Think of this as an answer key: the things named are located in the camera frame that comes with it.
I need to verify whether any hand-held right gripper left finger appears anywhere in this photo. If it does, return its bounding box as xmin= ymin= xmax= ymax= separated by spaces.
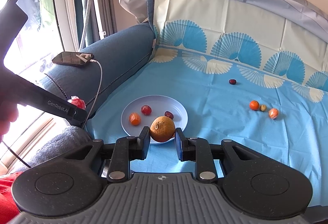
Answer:
xmin=65 ymin=126 xmax=151 ymax=183

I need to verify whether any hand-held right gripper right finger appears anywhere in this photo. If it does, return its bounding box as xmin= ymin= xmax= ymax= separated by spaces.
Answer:
xmin=175 ymin=127 xmax=260 ymax=181

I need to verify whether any round brown fruit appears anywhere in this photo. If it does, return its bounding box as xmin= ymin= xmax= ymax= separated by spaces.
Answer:
xmin=149 ymin=116 xmax=176 ymax=142

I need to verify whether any pale blue round plate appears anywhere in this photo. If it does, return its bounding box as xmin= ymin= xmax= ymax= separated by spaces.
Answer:
xmin=121 ymin=95 xmax=188 ymax=145

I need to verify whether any person's left hand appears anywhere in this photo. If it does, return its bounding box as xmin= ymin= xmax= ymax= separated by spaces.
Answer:
xmin=0 ymin=100 xmax=19 ymax=136

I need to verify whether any grey cloth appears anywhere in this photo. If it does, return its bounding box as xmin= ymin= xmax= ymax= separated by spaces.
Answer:
xmin=15 ymin=125 xmax=91 ymax=174

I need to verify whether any black smartphone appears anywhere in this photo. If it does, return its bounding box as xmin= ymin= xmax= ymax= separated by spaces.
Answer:
xmin=52 ymin=51 xmax=94 ymax=68

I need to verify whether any blue fan-patterned cloth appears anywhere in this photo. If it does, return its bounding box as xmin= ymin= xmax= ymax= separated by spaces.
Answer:
xmin=84 ymin=0 xmax=328 ymax=208

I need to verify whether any blue sofa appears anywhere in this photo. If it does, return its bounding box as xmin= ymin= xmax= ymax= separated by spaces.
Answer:
xmin=41 ymin=23 xmax=157 ymax=123

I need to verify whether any red cloth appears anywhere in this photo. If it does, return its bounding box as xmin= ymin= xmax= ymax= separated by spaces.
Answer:
xmin=0 ymin=172 xmax=22 ymax=224

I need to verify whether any white charging cable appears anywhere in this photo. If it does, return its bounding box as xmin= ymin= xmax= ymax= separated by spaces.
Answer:
xmin=82 ymin=59 xmax=103 ymax=128

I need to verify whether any white window frame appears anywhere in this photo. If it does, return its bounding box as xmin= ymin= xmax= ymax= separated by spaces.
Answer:
xmin=50 ymin=0 xmax=79 ymax=53

